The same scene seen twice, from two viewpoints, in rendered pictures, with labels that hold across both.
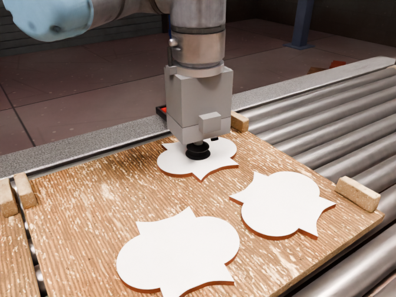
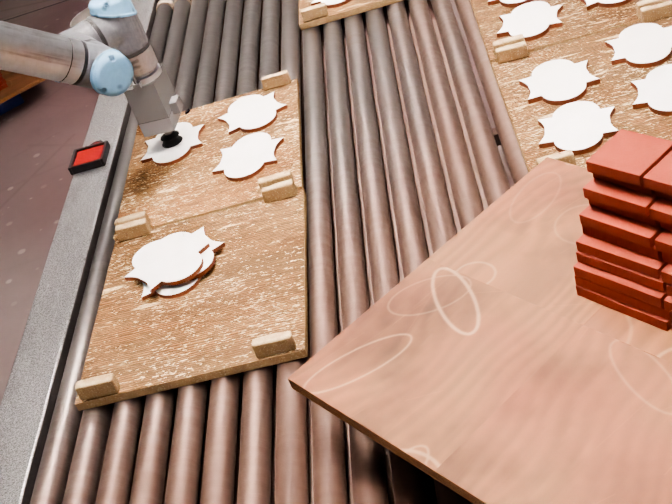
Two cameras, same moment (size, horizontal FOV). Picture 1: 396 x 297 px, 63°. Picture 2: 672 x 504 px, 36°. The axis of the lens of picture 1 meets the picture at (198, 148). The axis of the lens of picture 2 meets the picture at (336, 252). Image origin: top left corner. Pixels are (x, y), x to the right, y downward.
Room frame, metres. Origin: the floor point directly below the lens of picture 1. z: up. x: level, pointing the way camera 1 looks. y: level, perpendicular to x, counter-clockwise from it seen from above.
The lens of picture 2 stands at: (-0.94, 1.18, 1.85)
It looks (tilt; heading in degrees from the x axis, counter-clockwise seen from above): 35 degrees down; 313
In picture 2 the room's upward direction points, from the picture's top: 20 degrees counter-clockwise
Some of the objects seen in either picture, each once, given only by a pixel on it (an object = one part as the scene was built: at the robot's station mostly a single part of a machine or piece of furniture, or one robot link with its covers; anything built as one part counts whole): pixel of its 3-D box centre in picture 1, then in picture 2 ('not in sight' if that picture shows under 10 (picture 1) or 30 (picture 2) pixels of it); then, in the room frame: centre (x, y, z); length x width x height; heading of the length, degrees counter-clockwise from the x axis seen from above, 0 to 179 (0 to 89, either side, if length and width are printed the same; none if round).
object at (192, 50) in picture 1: (196, 45); (135, 62); (0.46, 0.00, 1.13); 0.08 x 0.08 x 0.05
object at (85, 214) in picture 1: (190, 202); (213, 155); (0.35, 0.01, 0.93); 0.41 x 0.35 x 0.02; 124
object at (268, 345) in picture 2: not in sight; (274, 344); (-0.09, 0.45, 0.95); 0.06 x 0.02 x 0.03; 32
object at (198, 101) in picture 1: (200, 100); (157, 96); (0.45, 0.00, 1.05); 0.10 x 0.09 x 0.16; 27
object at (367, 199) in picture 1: (357, 192); (275, 80); (0.35, -0.22, 0.95); 0.06 x 0.02 x 0.03; 34
